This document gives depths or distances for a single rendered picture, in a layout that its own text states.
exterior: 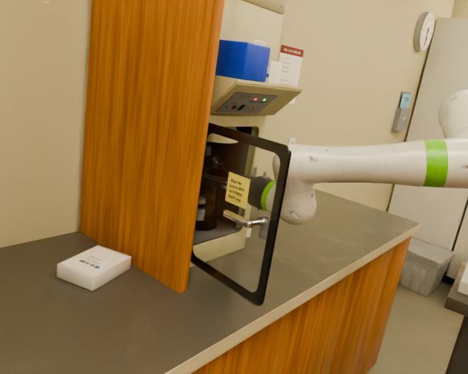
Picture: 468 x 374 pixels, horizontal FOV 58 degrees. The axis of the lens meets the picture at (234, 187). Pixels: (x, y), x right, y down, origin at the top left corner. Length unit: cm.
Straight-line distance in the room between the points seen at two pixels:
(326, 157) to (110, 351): 65
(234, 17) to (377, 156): 52
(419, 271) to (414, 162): 278
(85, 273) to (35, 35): 66
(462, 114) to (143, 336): 92
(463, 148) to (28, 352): 103
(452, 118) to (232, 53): 57
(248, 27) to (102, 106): 48
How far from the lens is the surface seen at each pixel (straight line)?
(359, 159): 107
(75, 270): 119
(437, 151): 109
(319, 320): 159
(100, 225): 141
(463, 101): 122
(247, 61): 110
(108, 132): 132
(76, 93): 143
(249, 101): 119
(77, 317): 108
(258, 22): 130
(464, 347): 168
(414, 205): 416
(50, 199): 147
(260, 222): 99
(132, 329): 104
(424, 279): 383
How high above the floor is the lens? 153
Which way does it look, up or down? 15 degrees down
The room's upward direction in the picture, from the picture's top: 9 degrees clockwise
